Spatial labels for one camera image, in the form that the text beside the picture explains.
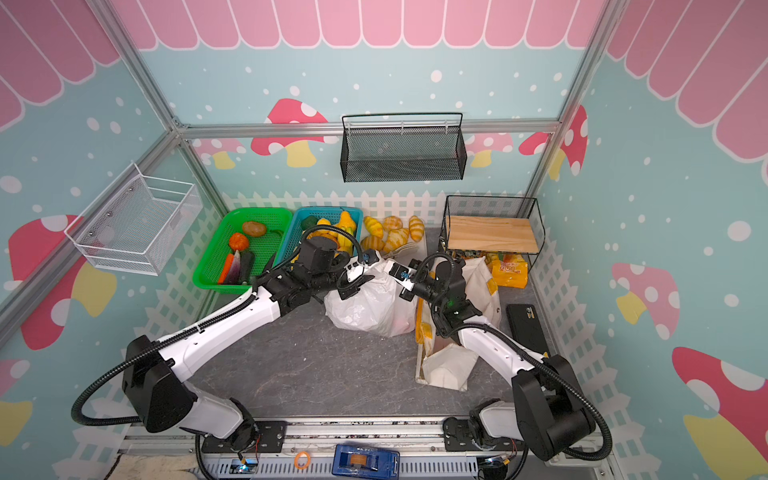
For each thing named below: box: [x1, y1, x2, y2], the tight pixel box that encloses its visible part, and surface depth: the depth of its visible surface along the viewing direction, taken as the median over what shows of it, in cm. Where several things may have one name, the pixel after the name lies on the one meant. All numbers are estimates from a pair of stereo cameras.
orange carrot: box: [218, 253, 235, 285], surface depth 108 cm
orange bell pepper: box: [230, 232, 249, 251], surface depth 111 cm
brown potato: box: [242, 221, 267, 237], surface depth 118 cm
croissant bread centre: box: [384, 228, 409, 253], surface depth 115 cm
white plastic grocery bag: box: [324, 261, 417, 338], surface depth 80 cm
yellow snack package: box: [487, 253, 529, 296], surface depth 102 cm
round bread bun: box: [383, 215, 403, 230], surface depth 119 cm
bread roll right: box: [409, 215, 424, 242], surface depth 119 cm
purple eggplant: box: [228, 249, 241, 285], surface depth 107 cm
